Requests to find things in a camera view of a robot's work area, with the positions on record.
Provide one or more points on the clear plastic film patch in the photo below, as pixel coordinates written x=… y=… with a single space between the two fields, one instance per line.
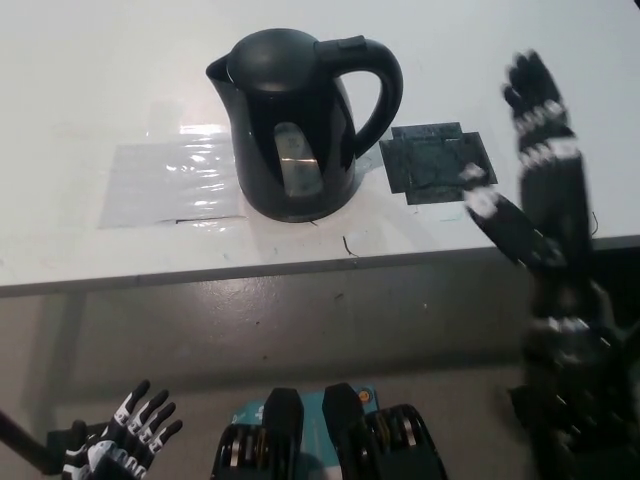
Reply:
x=170 y=185

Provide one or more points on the black tape patch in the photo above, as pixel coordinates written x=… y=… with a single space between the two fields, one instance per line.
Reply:
x=432 y=167

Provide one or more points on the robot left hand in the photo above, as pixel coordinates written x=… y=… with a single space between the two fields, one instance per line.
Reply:
x=125 y=445

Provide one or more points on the black floor plate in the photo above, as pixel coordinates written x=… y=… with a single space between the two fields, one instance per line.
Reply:
x=517 y=410

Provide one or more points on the black electric kettle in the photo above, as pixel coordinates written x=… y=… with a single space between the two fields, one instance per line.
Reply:
x=280 y=150

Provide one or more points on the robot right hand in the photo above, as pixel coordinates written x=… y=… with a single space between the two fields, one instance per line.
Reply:
x=550 y=200

